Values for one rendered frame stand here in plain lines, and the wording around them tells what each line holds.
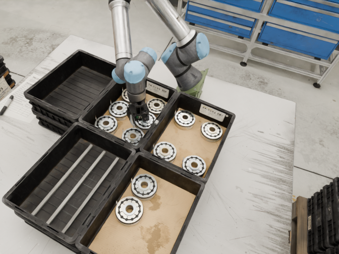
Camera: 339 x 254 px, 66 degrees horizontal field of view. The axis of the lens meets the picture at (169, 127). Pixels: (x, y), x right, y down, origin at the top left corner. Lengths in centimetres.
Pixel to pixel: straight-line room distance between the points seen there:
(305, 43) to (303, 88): 50
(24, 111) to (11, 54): 169
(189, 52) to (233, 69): 176
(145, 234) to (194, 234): 25
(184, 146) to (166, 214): 33
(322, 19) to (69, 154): 246
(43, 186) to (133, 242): 42
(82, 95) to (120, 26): 42
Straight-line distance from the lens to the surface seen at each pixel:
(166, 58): 139
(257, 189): 134
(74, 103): 138
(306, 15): 288
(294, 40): 299
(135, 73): 94
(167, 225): 104
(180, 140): 121
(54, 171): 117
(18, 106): 162
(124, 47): 116
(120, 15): 124
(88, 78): 149
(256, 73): 310
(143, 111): 109
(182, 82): 143
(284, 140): 158
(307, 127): 280
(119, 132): 123
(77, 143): 122
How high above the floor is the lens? 182
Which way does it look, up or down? 52 degrees down
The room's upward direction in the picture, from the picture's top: 9 degrees clockwise
